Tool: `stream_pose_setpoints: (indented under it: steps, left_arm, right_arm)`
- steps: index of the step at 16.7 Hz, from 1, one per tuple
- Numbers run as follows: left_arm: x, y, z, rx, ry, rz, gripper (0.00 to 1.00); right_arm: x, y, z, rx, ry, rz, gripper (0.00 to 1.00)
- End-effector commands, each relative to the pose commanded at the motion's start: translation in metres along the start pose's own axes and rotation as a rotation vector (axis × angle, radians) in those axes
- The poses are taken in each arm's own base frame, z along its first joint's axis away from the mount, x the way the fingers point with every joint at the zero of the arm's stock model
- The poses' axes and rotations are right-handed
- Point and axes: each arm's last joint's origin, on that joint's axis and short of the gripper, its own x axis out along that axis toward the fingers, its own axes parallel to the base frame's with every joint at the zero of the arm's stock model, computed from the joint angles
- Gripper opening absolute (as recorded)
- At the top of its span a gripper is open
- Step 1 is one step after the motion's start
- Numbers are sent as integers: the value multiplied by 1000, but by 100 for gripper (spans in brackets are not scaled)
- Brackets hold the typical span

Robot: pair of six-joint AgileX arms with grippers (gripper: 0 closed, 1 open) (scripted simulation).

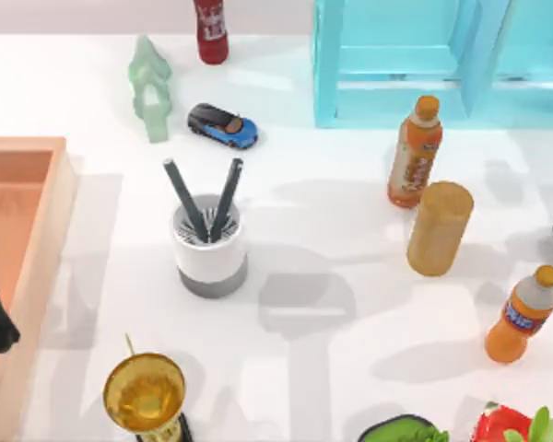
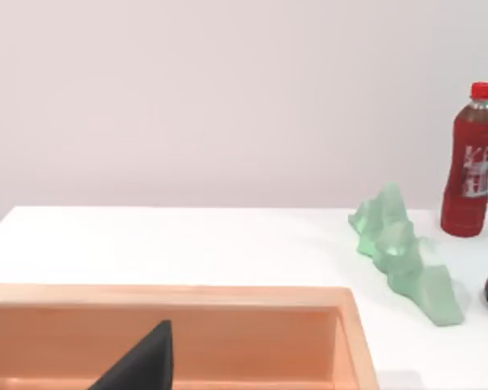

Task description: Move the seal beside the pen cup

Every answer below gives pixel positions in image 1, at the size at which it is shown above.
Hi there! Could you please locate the tall orange juice bottle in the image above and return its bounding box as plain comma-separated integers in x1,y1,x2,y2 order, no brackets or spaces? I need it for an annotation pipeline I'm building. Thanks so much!
386,95,444,210

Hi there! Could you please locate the pale green glass figurine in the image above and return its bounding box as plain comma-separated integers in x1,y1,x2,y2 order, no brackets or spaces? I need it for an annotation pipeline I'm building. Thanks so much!
127,34,174,144

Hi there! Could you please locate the red pot with green plant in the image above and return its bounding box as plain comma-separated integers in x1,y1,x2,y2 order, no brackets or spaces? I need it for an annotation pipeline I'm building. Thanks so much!
469,401,553,442

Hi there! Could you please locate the blue and black toy car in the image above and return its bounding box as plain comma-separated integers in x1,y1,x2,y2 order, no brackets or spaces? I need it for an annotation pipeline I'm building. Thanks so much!
186,102,261,150

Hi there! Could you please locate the gold trophy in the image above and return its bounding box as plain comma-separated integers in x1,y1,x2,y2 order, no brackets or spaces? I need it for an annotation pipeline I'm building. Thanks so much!
102,332,193,442

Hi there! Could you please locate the orange soda bottle grey label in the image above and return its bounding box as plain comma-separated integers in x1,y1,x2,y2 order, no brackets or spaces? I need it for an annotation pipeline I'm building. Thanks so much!
484,264,553,365

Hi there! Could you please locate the salmon shallow box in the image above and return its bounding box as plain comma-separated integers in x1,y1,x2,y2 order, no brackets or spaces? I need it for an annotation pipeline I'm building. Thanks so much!
0,136,78,442

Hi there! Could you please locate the wooden cylinder cup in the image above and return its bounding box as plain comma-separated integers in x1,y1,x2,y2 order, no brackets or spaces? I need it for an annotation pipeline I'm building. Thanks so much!
406,180,475,277

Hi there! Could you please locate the black pot with green plant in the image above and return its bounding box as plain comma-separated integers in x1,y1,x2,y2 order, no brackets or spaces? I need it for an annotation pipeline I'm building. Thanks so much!
357,413,451,442

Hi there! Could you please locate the white and grey pen holder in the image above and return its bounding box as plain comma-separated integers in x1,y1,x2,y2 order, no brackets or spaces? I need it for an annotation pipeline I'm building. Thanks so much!
171,193,249,299

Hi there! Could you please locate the light blue rack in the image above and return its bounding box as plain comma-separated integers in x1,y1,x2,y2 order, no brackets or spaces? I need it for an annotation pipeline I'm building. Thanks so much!
312,0,553,130

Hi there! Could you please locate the dark grey pen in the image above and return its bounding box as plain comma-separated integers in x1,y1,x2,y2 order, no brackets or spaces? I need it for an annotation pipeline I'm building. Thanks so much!
210,157,244,242
162,157,209,244

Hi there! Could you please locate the red bottle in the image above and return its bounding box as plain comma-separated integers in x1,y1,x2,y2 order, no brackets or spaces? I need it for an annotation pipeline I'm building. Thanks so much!
193,0,230,65

